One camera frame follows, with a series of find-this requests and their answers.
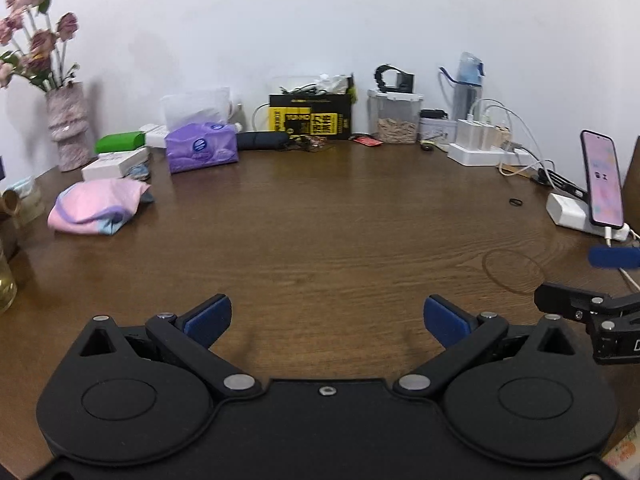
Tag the black soft pouch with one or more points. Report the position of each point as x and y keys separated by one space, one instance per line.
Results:
x=262 y=141

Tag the pink speckled vase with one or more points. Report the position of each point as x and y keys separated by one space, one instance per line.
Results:
x=67 y=130

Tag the blue water bottle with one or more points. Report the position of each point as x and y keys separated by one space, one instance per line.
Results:
x=465 y=90

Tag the crumpled white tissue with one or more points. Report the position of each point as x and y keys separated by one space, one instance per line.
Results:
x=332 y=82

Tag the beige charger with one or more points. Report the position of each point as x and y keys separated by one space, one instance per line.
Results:
x=496 y=137

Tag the purple tissue pack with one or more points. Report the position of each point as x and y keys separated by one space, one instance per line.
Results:
x=200 y=147

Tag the white small box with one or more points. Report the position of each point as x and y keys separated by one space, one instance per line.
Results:
x=154 y=136

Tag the small patterned pouch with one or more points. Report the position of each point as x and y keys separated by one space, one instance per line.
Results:
x=139 y=172

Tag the small white tin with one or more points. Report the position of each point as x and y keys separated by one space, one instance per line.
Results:
x=435 y=127

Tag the black watch on stand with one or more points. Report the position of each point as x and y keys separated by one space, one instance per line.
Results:
x=395 y=80

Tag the green box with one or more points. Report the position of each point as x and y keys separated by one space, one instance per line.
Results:
x=119 y=142

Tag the white power strip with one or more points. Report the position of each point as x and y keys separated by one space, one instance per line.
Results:
x=475 y=156

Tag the white phone stand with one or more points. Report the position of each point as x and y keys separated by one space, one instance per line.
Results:
x=567 y=210

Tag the clear container with nuts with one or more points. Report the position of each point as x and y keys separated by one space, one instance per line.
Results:
x=395 y=120

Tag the white charger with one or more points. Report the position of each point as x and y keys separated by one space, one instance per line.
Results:
x=470 y=135

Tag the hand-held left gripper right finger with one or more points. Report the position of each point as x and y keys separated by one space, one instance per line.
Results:
x=444 y=322

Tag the white flat box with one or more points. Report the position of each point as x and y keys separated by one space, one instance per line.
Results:
x=112 y=162

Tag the dried pink rose bouquet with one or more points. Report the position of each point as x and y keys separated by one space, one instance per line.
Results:
x=37 y=42

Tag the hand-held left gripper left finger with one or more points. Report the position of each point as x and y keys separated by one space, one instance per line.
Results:
x=207 y=321

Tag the green snack packet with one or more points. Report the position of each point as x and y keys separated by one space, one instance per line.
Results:
x=352 y=94

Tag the brass small cup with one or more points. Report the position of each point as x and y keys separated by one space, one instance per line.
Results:
x=10 y=202

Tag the smartphone with pink screen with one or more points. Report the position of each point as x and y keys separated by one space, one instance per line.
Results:
x=602 y=180

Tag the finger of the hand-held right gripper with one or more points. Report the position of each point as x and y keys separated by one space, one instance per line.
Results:
x=560 y=297
x=615 y=257

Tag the clear candy wrappers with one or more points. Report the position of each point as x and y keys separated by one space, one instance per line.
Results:
x=312 y=144

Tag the wooden chair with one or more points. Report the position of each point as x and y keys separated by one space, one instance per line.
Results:
x=632 y=180

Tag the clear glass cup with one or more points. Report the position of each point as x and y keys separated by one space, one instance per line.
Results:
x=6 y=285

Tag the pastel pink blue mesh garment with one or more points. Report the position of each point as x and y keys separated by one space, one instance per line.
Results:
x=95 y=205

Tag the yellow black cardboard box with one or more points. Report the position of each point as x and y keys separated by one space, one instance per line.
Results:
x=310 y=117

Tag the black plug clip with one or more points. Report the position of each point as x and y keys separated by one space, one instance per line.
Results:
x=560 y=182

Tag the cartoon printed bag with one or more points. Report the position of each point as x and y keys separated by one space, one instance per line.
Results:
x=625 y=455

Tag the red snack packet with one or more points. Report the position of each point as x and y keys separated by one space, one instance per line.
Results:
x=367 y=140

